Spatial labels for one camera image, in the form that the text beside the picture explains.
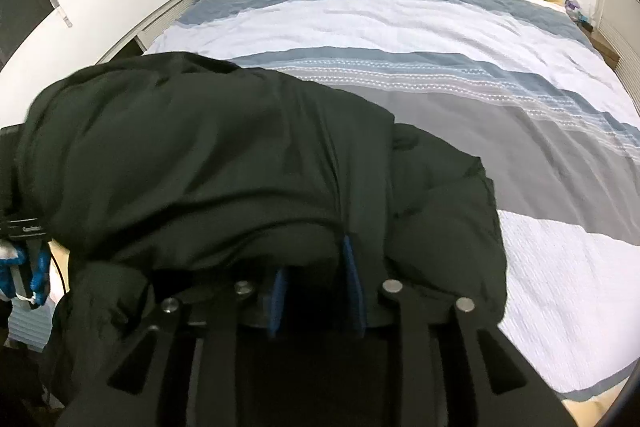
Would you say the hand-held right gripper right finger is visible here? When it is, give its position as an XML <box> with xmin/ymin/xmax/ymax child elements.
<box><xmin>341</xmin><ymin>236</ymin><xmax>572</xmax><ymax>427</ymax></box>

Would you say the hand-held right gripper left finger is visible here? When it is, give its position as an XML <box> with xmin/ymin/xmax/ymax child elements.
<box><xmin>65</xmin><ymin>267</ymin><xmax>290</xmax><ymax>427</ymax></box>

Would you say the black puffer jacket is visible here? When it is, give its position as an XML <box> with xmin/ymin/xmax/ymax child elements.
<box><xmin>15</xmin><ymin>51</ymin><xmax>508</xmax><ymax>427</ymax></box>

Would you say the person's left hand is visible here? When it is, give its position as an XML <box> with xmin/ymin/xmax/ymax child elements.
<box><xmin>0</xmin><ymin>241</ymin><xmax>52</xmax><ymax>309</ymax></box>

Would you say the pale ribbed suitcase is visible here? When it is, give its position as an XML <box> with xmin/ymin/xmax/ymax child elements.
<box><xmin>5</xmin><ymin>299</ymin><xmax>55</xmax><ymax>350</ymax></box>

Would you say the bed with striped duvet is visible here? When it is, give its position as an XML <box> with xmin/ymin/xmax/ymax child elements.
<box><xmin>142</xmin><ymin>0</ymin><xmax>640</xmax><ymax>410</ymax></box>

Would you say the low white shelf cabinet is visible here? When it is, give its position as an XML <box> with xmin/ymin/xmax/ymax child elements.
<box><xmin>95</xmin><ymin>0</ymin><xmax>201</xmax><ymax>65</ymax></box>

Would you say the wooden nightstand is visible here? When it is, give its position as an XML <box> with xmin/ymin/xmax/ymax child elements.
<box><xmin>589</xmin><ymin>31</ymin><xmax>622</xmax><ymax>68</ymax></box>

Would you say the small clutter on nightstand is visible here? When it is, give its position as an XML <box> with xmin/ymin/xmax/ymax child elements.
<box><xmin>563</xmin><ymin>0</ymin><xmax>596</xmax><ymax>32</ymax></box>

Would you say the white panelled wardrobe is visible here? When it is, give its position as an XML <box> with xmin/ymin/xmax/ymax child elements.
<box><xmin>595</xmin><ymin>0</ymin><xmax>640</xmax><ymax>80</ymax></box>

